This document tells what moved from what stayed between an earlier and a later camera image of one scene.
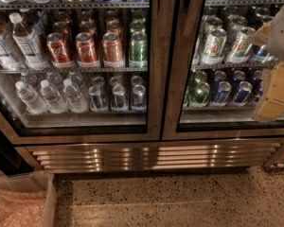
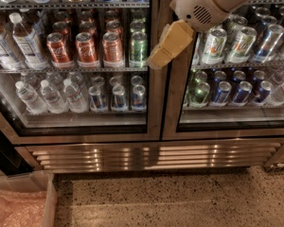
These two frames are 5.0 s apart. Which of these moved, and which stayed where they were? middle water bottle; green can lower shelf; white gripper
Moved: white gripper
Stayed: middle water bottle; green can lower shelf
